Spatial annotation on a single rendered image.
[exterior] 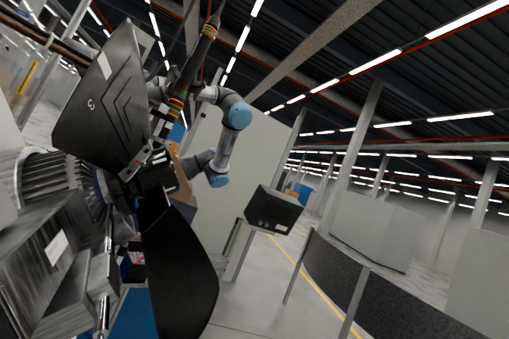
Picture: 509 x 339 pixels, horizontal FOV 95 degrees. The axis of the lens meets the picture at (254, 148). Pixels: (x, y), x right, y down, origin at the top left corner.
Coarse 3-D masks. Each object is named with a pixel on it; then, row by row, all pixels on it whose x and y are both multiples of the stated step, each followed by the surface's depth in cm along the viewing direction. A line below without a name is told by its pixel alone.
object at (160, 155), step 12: (156, 156) 54; (168, 156) 54; (144, 168) 52; (156, 168) 52; (168, 168) 53; (108, 180) 48; (120, 180) 49; (132, 180) 51; (144, 180) 51; (156, 180) 52; (168, 180) 53; (120, 192) 48; (132, 192) 52; (144, 192) 52; (168, 192) 55; (120, 204) 49; (132, 204) 53
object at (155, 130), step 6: (156, 108) 62; (162, 108) 62; (168, 108) 64; (156, 114) 62; (162, 114) 62; (156, 120) 63; (162, 120) 63; (156, 126) 62; (156, 132) 63; (156, 138) 63; (162, 138) 63; (168, 144) 65
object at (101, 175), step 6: (96, 168) 49; (102, 174) 48; (102, 180) 48; (102, 186) 47; (108, 186) 49; (102, 192) 47; (108, 192) 47; (108, 198) 48; (114, 198) 50; (114, 204) 49; (114, 210) 49; (120, 210) 53; (114, 216) 50; (120, 216) 52
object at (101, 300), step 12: (108, 204) 47; (108, 216) 44; (108, 228) 40; (108, 240) 38; (96, 300) 29; (108, 300) 29; (96, 312) 28; (108, 312) 28; (96, 324) 26; (108, 324) 27; (96, 336) 26
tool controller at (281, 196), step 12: (264, 192) 117; (276, 192) 125; (252, 204) 122; (264, 204) 117; (276, 204) 119; (288, 204) 121; (300, 204) 127; (252, 216) 117; (264, 216) 119; (276, 216) 121; (288, 216) 123; (264, 228) 122; (276, 228) 124; (288, 228) 126
